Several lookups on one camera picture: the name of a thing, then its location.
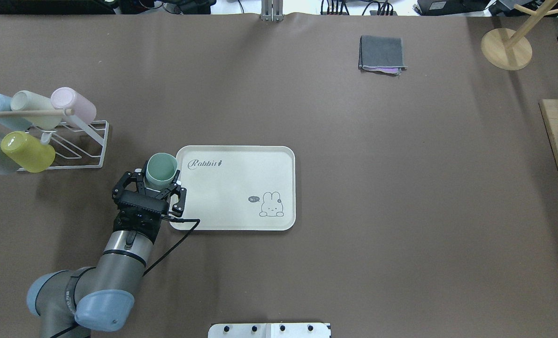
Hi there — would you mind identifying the blue cup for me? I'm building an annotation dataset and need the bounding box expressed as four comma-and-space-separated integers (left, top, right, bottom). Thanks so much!
0, 94, 32, 131

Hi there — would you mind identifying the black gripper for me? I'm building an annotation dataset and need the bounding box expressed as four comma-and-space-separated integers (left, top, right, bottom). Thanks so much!
112, 169, 187, 243

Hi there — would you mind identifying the white cup rack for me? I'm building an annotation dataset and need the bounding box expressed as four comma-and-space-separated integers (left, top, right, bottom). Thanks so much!
0, 108, 110, 170

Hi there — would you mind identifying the cream cup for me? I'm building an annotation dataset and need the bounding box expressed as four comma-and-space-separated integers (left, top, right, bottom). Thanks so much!
10, 90, 62, 130

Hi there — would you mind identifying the cream tray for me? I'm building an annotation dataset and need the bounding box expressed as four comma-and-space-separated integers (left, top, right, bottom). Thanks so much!
176, 145, 296, 231

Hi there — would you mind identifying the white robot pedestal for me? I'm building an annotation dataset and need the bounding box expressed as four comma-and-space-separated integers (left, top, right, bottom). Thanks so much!
207, 322, 332, 338

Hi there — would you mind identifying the green cup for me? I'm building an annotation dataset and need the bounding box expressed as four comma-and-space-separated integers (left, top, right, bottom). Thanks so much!
145, 153, 178, 191

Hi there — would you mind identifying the yellow cup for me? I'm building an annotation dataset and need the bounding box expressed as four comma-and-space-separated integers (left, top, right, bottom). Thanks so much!
0, 131, 56, 173

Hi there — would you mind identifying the aluminium frame post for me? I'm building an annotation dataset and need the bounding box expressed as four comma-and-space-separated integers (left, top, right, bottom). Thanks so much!
260, 0, 284, 22

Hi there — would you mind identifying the pink cup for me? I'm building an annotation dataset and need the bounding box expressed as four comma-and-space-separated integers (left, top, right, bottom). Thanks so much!
51, 86, 97, 124

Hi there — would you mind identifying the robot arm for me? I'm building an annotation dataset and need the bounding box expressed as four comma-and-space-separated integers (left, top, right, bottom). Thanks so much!
26, 170, 186, 338

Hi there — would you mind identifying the grey folded cloth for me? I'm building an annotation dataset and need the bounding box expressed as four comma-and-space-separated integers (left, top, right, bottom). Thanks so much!
358, 36, 407, 76

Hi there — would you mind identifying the wooden mug tree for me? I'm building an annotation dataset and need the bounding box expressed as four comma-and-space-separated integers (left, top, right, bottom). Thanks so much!
481, 0, 558, 71

